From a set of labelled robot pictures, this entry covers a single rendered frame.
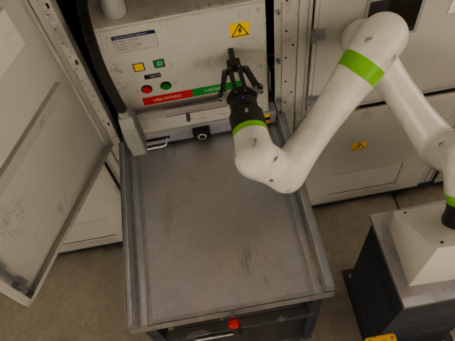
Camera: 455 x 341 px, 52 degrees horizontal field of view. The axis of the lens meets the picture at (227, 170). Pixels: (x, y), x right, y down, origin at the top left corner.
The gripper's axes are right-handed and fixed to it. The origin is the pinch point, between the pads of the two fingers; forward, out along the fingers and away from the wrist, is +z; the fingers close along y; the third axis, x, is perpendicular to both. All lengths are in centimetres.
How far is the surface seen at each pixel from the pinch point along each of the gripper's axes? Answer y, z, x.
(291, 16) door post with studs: 19.1, 7.5, 5.0
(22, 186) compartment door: -65, -23, -10
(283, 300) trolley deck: 1, -60, -38
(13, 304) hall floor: -124, -14, -122
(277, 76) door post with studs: 15.1, 7.8, -19.1
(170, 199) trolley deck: -28, -20, -38
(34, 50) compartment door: -52, 3, 14
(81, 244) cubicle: -86, 6, -111
